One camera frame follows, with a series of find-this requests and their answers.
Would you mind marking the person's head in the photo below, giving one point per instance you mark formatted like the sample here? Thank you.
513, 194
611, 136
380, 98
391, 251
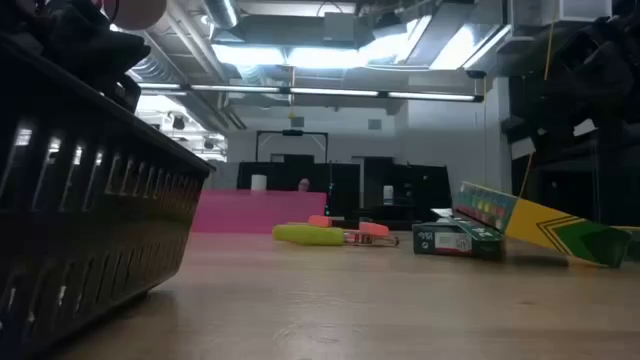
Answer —
304, 185

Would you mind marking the silver ceiling duct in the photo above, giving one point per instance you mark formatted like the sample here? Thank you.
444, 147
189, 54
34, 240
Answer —
222, 11

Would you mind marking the pink flat sheet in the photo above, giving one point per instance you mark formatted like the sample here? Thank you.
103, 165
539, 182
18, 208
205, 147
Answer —
250, 212

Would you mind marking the black cabinet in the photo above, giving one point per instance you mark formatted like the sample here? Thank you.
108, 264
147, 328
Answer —
280, 175
420, 185

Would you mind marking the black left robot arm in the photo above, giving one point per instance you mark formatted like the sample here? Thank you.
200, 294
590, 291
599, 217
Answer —
75, 45

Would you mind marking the black slotted plastic basket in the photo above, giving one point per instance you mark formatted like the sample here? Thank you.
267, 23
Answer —
100, 225

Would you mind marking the white bottle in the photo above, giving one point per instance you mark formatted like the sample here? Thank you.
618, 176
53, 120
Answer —
388, 195

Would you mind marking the white paper roll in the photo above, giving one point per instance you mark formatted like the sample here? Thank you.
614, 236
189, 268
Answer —
258, 182

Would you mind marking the long ceiling light bar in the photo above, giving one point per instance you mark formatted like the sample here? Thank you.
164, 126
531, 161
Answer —
330, 92

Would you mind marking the watercolor paint box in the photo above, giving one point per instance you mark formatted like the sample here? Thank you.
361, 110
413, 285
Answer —
540, 225

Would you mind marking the black rectangular stand frame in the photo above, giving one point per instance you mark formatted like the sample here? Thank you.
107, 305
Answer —
292, 133

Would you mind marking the dark green crayon box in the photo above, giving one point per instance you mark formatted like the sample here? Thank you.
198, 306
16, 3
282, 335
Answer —
450, 243

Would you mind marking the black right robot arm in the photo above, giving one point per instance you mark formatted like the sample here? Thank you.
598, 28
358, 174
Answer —
600, 75

